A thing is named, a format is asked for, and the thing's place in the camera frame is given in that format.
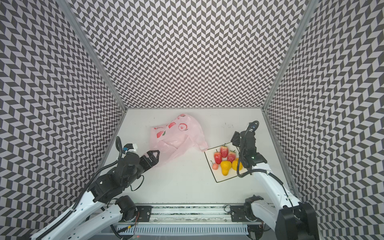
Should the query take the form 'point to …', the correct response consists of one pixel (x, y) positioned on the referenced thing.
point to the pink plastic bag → (173, 139)
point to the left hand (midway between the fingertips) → (154, 156)
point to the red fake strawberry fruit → (231, 156)
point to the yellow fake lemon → (234, 164)
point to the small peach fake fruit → (215, 166)
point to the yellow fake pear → (225, 165)
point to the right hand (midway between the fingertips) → (240, 137)
